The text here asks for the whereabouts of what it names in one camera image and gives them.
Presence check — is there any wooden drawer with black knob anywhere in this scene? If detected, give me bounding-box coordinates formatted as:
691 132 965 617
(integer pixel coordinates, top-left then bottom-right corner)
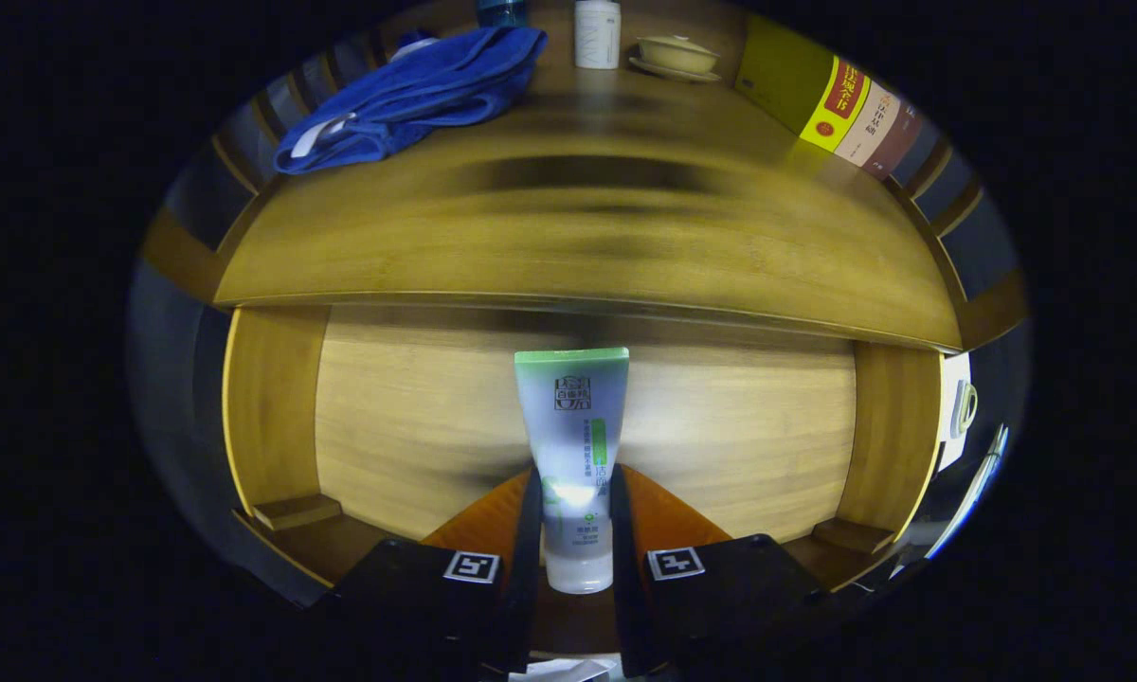
223 303 944 656

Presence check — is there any wooden cabinet frame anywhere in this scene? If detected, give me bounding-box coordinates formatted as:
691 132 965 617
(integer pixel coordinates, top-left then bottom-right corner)
137 0 1029 353

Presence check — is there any wooden countertop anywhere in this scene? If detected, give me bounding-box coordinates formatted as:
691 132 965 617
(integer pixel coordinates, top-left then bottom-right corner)
213 38 966 353

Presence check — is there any thick yellow book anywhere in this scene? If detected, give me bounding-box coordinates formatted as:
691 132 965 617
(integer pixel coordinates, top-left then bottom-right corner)
734 14 871 153

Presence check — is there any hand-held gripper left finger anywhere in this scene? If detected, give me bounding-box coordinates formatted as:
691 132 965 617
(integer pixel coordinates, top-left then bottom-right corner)
327 464 543 678

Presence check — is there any white pump bottle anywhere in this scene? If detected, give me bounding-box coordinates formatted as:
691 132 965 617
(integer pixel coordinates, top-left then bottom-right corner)
574 0 622 70

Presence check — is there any brown book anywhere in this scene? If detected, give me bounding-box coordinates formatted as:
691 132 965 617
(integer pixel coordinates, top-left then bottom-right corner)
867 102 925 181

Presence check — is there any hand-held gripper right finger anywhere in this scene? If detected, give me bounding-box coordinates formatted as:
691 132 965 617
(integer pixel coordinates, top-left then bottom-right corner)
609 462 825 678

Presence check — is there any blue towel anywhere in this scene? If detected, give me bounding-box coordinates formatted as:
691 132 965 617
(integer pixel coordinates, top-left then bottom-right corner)
273 26 549 175

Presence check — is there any beige lidded tea bowl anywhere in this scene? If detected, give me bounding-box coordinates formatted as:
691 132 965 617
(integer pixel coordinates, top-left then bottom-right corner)
629 35 722 83

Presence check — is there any orange and white book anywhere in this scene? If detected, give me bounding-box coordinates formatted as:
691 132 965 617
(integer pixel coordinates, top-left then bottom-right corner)
834 81 901 167

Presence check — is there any green and white tube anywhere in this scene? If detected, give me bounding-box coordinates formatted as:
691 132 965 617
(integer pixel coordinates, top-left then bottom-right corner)
514 348 630 595

